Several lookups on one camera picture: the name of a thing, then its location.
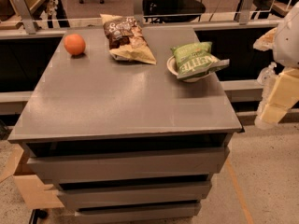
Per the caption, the grey metal bracket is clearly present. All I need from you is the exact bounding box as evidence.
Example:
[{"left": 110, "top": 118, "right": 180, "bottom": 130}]
[
  {"left": 133, "top": 0, "right": 143, "bottom": 26},
  {"left": 236, "top": 0, "right": 253, "bottom": 24},
  {"left": 13, "top": 0, "right": 37, "bottom": 35}
]

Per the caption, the grey metal bracket right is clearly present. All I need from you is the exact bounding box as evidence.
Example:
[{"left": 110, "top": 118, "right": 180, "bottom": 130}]
[{"left": 236, "top": 0, "right": 253, "bottom": 24}]

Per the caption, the grey metal bracket middle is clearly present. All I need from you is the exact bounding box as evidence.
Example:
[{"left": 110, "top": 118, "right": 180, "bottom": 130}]
[{"left": 133, "top": 0, "right": 143, "bottom": 26}]

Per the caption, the orange fruit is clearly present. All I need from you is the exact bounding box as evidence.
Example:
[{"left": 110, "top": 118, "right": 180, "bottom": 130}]
[{"left": 64, "top": 34, "right": 86, "bottom": 55}]

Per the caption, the cardboard box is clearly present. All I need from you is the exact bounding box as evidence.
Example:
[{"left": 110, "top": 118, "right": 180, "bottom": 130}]
[{"left": 0, "top": 145, "right": 64, "bottom": 209}]

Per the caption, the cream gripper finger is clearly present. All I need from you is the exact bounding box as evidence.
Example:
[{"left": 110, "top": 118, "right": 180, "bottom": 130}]
[
  {"left": 253, "top": 28, "right": 277, "bottom": 51},
  {"left": 254, "top": 67, "right": 299, "bottom": 130}
]

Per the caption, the green jalapeno chip bag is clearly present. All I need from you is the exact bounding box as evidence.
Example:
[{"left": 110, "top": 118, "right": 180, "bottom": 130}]
[{"left": 171, "top": 42, "right": 230, "bottom": 80}]

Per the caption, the grey drawer cabinet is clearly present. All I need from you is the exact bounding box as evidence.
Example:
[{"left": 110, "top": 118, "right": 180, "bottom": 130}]
[{"left": 9, "top": 28, "right": 241, "bottom": 224}]

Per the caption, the clear sanitizer pump bottle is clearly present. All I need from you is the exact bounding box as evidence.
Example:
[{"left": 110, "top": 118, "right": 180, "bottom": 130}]
[{"left": 257, "top": 62, "right": 277, "bottom": 85}]

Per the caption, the black office chair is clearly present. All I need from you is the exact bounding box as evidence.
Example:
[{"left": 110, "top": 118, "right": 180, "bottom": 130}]
[{"left": 143, "top": 0, "right": 206, "bottom": 23}]

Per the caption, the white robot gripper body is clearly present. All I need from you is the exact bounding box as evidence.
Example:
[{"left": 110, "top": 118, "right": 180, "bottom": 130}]
[{"left": 273, "top": 2, "right": 299, "bottom": 68}]

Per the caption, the grey metal bracket left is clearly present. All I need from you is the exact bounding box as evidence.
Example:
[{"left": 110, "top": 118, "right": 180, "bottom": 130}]
[{"left": 13, "top": 0, "right": 37, "bottom": 35}]

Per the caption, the brown chip bag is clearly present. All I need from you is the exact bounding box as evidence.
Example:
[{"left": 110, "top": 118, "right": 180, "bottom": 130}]
[{"left": 101, "top": 14, "right": 156, "bottom": 64}]

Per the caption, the white paper bowl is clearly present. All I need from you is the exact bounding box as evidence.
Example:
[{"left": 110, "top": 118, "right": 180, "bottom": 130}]
[{"left": 166, "top": 56, "right": 206, "bottom": 83}]

